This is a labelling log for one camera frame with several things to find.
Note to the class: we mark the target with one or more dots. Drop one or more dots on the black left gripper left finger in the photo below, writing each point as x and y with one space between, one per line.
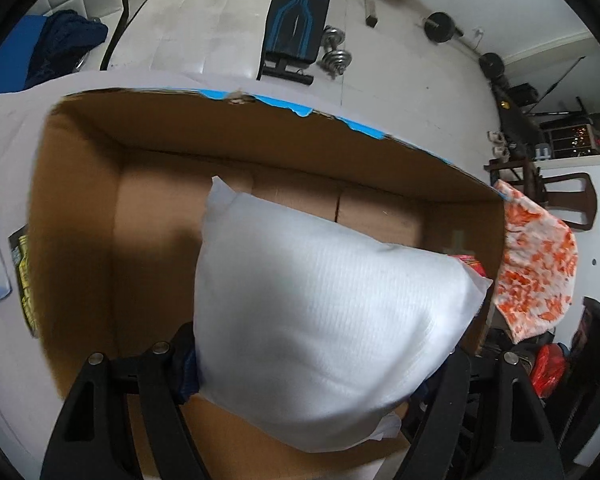
93 437

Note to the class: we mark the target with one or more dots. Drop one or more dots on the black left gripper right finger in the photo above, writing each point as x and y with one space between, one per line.
478 418

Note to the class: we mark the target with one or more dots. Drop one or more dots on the white soft pillow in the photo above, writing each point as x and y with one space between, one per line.
315 333

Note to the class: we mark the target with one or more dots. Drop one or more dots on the black yellow shoe wipes pack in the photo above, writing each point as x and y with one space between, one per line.
19 250

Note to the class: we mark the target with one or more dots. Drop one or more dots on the red plastic bag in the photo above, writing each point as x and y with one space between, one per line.
550 364

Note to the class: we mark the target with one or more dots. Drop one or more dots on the orange white floral cloth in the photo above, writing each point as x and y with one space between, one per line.
535 284

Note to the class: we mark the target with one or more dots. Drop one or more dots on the red packet in box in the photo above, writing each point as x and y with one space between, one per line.
472 263

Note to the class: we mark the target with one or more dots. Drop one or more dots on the brown wooden chair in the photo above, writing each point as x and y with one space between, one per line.
528 177

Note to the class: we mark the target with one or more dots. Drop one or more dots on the brown cardboard box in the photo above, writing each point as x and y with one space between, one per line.
117 202

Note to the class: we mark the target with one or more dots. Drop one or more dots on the blue foam mat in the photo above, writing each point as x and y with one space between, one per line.
16 51

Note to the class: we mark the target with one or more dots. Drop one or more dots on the metal dumbbell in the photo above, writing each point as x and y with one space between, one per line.
335 60

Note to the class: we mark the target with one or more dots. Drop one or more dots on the black barbell weight plate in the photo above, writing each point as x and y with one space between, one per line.
440 28

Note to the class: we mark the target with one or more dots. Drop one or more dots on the dark blue clothing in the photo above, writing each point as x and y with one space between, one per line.
66 37

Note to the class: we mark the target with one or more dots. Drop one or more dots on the white padded chair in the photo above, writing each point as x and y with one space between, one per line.
222 37

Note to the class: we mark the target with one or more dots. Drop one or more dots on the black blue workout bench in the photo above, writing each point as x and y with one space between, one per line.
292 38

